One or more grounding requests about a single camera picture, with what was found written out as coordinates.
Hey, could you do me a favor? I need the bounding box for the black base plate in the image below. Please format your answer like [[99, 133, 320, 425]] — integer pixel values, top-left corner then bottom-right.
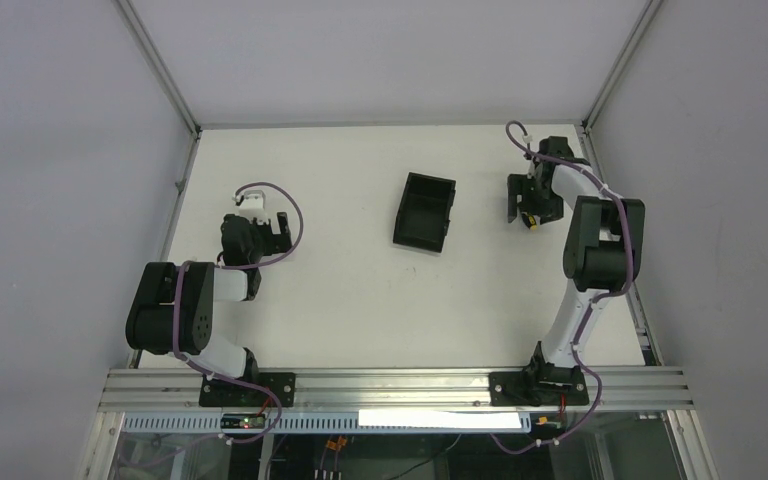
[[198, 371, 297, 408], [488, 367, 590, 407]]

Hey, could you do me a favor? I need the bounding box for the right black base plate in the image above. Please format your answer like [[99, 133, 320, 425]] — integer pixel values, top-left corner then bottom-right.
[[488, 367, 590, 407]]

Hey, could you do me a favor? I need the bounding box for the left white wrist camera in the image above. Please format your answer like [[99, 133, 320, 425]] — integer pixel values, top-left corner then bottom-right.
[[234, 189, 270, 225]]

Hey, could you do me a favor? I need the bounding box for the black plastic bin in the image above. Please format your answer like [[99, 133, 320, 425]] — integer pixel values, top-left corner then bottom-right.
[[393, 172, 456, 253]]

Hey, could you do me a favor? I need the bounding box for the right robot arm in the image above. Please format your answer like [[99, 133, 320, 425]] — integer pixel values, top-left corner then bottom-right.
[[494, 136, 646, 406]]

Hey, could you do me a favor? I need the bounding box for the black yellow screwdriver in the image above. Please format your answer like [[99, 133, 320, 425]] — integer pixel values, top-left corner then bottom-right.
[[520, 212, 540, 231]]

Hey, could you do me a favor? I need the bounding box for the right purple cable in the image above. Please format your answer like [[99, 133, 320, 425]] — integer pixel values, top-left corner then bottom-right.
[[489, 120, 636, 457]]

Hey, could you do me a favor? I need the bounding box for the small green circuit board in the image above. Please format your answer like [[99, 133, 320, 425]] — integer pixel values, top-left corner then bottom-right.
[[220, 414, 268, 431]]

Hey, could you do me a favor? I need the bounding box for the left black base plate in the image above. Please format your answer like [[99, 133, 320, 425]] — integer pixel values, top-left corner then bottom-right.
[[198, 371, 297, 408]]

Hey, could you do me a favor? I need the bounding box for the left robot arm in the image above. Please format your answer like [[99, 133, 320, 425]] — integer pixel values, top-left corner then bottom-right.
[[125, 212, 292, 384]]

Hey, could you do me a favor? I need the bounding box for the white slotted cable duct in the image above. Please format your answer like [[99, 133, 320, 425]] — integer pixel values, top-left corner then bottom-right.
[[122, 409, 532, 435]]

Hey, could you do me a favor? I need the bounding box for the aluminium frame rail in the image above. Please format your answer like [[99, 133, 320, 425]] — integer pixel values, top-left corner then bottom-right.
[[98, 366, 695, 413]]

